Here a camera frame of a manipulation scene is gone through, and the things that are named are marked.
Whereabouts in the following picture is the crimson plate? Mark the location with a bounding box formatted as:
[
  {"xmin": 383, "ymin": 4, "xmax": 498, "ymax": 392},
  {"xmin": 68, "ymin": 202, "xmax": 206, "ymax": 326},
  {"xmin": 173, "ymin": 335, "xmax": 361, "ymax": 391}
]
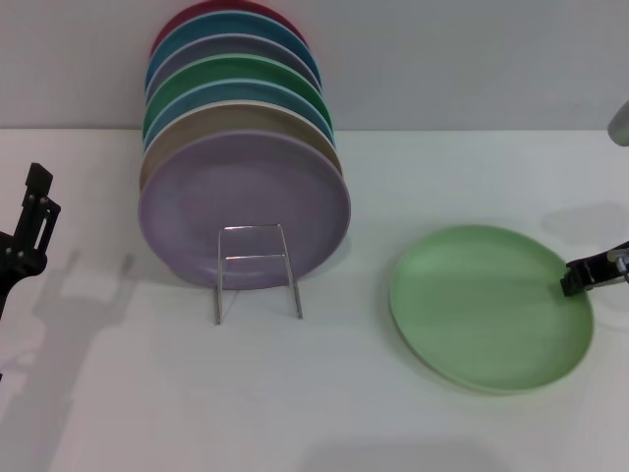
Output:
[{"xmin": 149, "ymin": 0, "xmax": 296, "ymax": 60}]

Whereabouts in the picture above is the blue plate with pale rim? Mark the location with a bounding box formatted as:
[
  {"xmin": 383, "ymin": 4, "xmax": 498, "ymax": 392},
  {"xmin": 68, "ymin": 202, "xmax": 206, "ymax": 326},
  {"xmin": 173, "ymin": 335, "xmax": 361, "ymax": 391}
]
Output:
[{"xmin": 142, "ymin": 78, "xmax": 337, "ymax": 149}]

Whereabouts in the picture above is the metal wire plate rack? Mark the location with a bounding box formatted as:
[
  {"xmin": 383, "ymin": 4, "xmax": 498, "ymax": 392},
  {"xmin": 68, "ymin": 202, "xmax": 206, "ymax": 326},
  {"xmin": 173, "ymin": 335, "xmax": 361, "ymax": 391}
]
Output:
[{"xmin": 211, "ymin": 223, "xmax": 305, "ymax": 326}]

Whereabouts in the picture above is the light green plate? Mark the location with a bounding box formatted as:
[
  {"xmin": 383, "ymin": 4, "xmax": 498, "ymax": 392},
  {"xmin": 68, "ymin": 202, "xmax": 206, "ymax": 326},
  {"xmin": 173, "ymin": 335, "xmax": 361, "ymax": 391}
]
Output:
[{"xmin": 388, "ymin": 223, "xmax": 596, "ymax": 397}]

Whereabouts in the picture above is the lilac plate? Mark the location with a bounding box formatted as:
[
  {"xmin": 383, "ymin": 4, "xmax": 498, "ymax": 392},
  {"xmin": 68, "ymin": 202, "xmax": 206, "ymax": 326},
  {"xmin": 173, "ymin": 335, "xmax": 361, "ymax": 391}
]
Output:
[{"xmin": 137, "ymin": 130, "xmax": 353, "ymax": 291}]

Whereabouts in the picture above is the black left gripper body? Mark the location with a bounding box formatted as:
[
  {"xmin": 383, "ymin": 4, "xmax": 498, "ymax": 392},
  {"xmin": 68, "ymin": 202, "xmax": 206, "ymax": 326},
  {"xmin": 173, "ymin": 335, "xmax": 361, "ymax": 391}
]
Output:
[{"xmin": 0, "ymin": 229, "xmax": 48, "ymax": 322}]

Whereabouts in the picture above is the beige plate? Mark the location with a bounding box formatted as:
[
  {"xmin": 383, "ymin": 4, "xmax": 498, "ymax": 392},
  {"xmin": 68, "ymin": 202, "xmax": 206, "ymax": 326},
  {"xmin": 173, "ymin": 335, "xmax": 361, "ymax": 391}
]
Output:
[{"xmin": 139, "ymin": 99, "xmax": 344, "ymax": 194}]

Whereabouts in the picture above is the teal blue plate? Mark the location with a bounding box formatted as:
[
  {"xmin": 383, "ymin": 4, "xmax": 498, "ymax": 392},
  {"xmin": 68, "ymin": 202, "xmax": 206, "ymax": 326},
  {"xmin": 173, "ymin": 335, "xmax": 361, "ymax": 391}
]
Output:
[{"xmin": 145, "ymin": 10, "xmax": 323, "ymax": 93}]

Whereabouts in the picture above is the dark green plate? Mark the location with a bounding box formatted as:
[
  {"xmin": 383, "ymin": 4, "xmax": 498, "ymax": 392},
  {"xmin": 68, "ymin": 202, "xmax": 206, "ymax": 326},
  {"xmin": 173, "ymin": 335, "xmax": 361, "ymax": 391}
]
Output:
[{"xmin": 143, "ymin": 53, "xmax": 333, "ymax": 135}]

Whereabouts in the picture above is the grey lavender plate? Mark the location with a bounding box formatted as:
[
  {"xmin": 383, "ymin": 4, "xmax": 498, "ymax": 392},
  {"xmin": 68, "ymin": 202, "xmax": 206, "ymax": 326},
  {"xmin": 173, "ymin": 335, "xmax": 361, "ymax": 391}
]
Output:
[{"xmin": 144, "ymin": 34, "xmax": 323, "ymax": 105}]

